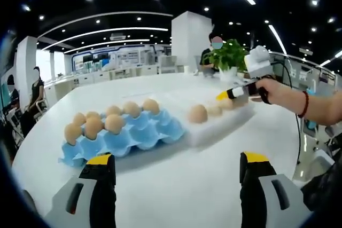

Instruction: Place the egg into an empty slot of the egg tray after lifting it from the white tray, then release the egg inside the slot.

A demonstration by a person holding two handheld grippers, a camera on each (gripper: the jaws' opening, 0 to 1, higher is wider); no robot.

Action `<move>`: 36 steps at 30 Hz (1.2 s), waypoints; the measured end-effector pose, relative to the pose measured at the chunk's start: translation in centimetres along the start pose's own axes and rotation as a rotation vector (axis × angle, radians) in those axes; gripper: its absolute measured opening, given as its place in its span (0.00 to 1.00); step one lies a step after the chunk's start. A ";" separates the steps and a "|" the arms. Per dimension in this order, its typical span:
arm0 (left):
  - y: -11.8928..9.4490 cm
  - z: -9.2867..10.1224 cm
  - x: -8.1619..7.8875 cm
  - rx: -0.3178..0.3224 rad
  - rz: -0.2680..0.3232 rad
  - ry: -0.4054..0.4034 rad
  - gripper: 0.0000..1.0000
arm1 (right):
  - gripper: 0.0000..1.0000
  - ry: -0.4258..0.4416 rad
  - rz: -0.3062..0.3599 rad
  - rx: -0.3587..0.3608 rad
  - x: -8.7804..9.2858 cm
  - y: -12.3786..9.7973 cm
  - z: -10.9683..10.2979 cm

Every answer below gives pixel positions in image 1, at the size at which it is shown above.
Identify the single brown egg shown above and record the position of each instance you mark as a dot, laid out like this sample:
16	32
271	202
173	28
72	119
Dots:
197	113
227	104

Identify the white square pillar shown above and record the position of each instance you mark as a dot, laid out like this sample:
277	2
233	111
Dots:
187	41
26	65

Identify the ceiling air conditioner unit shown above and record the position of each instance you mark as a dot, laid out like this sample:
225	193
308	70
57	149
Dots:
118	36

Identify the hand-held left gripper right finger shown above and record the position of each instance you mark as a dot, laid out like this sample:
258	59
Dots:
252	198

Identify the green potted plant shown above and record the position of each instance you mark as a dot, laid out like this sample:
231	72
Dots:
229	54

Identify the cluster of brown eggs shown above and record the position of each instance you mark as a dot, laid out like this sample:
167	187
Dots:
115	122

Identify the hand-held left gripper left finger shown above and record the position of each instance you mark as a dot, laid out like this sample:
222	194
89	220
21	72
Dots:
102	198

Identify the blue egg tray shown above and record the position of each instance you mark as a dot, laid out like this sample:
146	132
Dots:
149	134

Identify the white chair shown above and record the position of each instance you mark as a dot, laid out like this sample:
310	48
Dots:
41	106

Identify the white table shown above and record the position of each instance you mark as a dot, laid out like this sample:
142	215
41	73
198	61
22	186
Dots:
173	198

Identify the white plant pot wrap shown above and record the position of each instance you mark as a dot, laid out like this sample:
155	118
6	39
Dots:
228	73

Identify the row of white cabinets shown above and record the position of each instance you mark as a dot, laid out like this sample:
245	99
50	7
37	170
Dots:
107	74

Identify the person's right hand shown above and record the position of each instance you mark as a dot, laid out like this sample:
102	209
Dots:
280	94

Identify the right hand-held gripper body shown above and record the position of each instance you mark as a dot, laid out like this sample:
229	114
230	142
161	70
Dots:
259	63

